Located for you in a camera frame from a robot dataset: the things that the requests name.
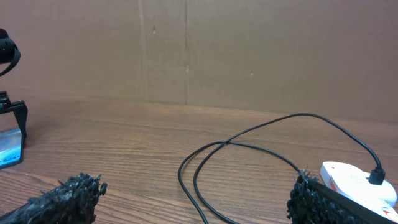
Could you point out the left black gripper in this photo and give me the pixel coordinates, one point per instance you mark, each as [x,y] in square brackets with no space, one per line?
[19,108]

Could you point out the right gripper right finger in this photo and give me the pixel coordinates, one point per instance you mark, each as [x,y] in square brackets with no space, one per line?
[313,202]

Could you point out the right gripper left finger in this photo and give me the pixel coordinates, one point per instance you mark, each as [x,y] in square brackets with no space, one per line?
[72,202]

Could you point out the Samsung Galaxy smartphone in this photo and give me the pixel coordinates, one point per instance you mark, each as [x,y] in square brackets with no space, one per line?
[12,144]

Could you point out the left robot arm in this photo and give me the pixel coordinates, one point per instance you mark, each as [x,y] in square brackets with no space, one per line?
[10,54]

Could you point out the white charger plug adapter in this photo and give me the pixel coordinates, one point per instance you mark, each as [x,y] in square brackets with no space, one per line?
[355,186]

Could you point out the white power strip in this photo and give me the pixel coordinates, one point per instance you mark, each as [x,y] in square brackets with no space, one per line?
[329,167]

